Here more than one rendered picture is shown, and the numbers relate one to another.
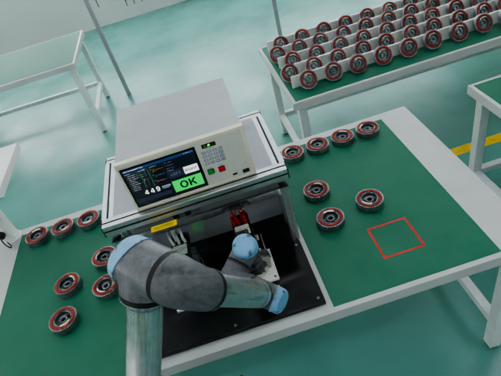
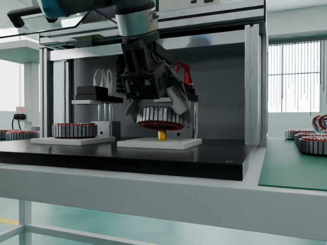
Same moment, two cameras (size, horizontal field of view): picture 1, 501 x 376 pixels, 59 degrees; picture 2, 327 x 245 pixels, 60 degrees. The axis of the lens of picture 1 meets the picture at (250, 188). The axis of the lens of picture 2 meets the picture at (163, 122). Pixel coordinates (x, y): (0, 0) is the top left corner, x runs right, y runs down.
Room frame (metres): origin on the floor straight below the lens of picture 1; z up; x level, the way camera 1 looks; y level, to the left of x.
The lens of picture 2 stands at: (0.49, -0.18, 0.83)
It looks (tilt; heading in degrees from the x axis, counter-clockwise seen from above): 1 degrees down; 23
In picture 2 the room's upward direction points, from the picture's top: straight up
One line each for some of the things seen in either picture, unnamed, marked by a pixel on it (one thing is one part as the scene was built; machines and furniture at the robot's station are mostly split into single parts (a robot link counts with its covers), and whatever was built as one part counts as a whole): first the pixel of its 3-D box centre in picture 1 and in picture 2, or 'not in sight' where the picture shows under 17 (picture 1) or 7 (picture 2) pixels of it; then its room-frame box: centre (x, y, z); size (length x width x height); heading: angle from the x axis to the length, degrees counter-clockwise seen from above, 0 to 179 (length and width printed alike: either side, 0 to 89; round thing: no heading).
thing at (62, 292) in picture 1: (68, 285); (7, 134); (1.31, 0.85, 0.77); 0.11 x 0.11 x 0.04
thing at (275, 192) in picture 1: (202, 215); (134, 47); (1.18, 0.20, 1.03); 0.62 x 0.01 x 0.03; 92
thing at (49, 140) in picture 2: not in sight; (75, 139); (1.08, 0.31, 0.78); 0.15 x 0.15 x 0.01; 2
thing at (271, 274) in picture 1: (255, 269); (162, 142); (1.08, 0.07, 0.78); 0.15 x 0.15 x 0.01; 2
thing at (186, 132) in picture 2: not in sight; (181, 131); (1.23, 0.08, 0.80); 0.08 x 0.05 x 0.06; 92
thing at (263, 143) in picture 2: not in sight; (263, 95); (1.49, -0.12, 0.91); 0.28 x 0.03 x 0.32; 2
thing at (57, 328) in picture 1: (64, 320); not in sight; (1.13, 0.84, 0.77); 0.11 x 0.11 x 0.04
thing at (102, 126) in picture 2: not in sight; (105, 129); (1.22, 0.32, 0.80); 0.08 x 0.05 x 0.06; 92
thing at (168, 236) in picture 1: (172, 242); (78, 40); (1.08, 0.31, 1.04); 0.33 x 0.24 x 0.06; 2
